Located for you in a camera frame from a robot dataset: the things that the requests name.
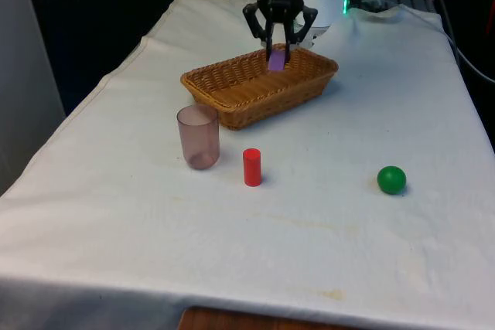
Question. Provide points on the purple triangular block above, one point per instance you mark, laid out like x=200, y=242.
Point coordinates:
x=277, y=61

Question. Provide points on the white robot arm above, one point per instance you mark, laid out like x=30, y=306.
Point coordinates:
x=324, y=1

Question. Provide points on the brown wicker basket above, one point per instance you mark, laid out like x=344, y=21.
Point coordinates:
x=258, y=85

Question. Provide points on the red cylinder block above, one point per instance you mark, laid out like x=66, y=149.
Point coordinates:
x=252, y=167

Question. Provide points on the see-through pink cup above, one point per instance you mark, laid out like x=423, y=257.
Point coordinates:
x=198, y=137

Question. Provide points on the green ball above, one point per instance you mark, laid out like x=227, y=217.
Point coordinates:
x=391, y=179

